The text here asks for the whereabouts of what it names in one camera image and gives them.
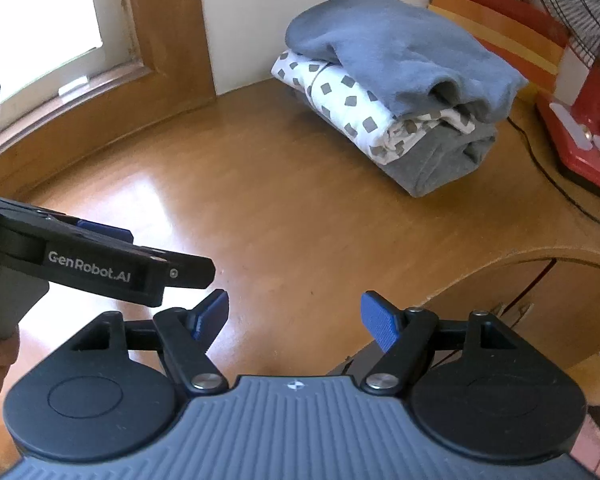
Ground grey-blue sweatpants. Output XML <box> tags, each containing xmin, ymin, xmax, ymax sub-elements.
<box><xmin>285</xmin><ymin>0</ymin><xmax>528</xmax><ymax>124</ymax></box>

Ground white window latch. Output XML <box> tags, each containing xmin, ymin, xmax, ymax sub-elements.
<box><xmin>57</xmin><ymin>76</ymin><xmax>90</xmax><ymax>98</ymax></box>

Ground white grey patterned folded cloth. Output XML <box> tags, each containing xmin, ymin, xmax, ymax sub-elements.
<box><xmin>270</xmin><ymin>49</ymin><xmax>499</xmax><ymax>198</ymax></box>

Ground window with metal bars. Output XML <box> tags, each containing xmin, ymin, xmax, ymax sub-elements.
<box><xmin>0</xmin><ymin>0</ymin><xmax>136</xmax><ymax>133</ymax></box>

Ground coloured foam floor mat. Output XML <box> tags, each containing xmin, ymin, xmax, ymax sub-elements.
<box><xmin>571</xmin><ymin>406</ymin><xmax>600</xmax><ymax>479</ymax></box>

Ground red white electric fan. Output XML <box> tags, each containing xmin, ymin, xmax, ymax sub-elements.
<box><xmin>535</xmin><ymin>0</ymin><xmax>600</xmax><ymax>192</ymax></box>

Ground black fan power cable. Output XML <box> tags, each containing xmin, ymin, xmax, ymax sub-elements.
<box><xmin>507</xmin><ymin>116</ymin><xmax>600</xmax><ymax>233</ymax></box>

